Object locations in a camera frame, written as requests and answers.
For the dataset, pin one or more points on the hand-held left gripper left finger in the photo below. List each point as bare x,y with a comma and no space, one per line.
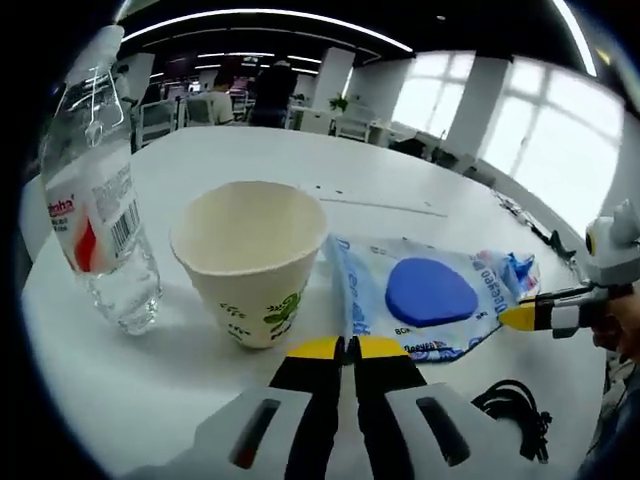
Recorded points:
305,400

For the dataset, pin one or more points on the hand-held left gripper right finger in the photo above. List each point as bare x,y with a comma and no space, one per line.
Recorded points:
385,400

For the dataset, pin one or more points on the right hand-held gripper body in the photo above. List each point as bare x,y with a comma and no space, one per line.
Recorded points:
612,245

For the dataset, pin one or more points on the small blue packet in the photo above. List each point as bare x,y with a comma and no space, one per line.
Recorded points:
525,275

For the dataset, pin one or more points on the blue plastic packet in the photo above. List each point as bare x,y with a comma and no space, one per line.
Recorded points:
430,292

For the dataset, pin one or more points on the cream paper cup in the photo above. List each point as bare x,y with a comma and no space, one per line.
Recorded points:
250,280

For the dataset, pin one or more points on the clear plastic water bottle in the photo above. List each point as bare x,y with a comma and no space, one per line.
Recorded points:
95,210

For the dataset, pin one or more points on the person's right hand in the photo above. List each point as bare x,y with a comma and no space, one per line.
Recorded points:
620,325

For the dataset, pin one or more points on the small black object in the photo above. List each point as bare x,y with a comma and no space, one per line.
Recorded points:
556,241

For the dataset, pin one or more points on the large bright window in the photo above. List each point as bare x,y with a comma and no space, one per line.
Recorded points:
560,135

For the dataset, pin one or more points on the straight ceiling light strip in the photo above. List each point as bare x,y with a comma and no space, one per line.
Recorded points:
575,35

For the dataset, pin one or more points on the narrow bright window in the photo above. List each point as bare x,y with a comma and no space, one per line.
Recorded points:
435,95

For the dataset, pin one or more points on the white office chair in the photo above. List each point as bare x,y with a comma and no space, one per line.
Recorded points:
197,110
157,122
352,122

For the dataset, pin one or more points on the green potted plant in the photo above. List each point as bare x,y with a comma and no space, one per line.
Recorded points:
340,103

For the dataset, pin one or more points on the long curved ceiling light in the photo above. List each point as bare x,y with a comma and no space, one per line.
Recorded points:
250,15

